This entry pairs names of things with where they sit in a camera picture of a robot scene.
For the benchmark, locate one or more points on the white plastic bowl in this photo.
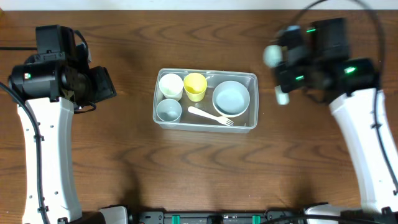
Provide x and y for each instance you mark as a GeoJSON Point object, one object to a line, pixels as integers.
{"type": "Point", "coordinates": [231, 93]}
{"type": "Point", "coordinates": [231, 111]}

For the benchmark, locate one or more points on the white plastic cup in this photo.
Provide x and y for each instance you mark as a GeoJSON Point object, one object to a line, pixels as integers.
{"type": "Point", "coordinates": [171, 86]}

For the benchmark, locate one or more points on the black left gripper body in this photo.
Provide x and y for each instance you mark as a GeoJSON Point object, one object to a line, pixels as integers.
{"type": "Point", "coordinates": [100, 86]}

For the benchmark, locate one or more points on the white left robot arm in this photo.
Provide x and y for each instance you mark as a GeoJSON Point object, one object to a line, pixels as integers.
{"type": "Point", "coordinates": [48, 94]}

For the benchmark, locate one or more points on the grey plastic cup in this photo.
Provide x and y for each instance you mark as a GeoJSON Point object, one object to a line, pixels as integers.
{"type": "Point", "coordinates": [169, 110]}

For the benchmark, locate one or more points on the yellow plastic cup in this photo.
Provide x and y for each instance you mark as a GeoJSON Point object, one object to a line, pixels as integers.
{"type": "Point", "coordinates": [195, 85]}

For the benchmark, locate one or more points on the mint green plastic spoon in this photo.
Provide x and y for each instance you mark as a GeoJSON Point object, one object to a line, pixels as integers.
{"type": "Point", "coordinates": [272, 56]}

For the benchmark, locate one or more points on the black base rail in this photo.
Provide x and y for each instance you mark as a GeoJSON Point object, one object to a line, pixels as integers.
{"type": "Point", "coordinates": [159, 217]}

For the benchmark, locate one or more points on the clear plastic container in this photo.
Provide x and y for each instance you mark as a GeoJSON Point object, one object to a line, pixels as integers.
{"type": "Point", "coordinates": [190, 122]}

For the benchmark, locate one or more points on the white plastic fork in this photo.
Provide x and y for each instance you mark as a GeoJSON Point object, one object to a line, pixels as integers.
{"type": "Point", "coordinates": [221, 119]}

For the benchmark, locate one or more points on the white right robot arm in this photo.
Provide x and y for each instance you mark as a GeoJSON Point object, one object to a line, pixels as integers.
{"type": "Point", "coordinates": [356, 102]}

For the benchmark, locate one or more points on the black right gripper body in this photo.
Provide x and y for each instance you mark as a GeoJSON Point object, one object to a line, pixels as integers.
{"type": "Point", "coordinates": [304, 76]}

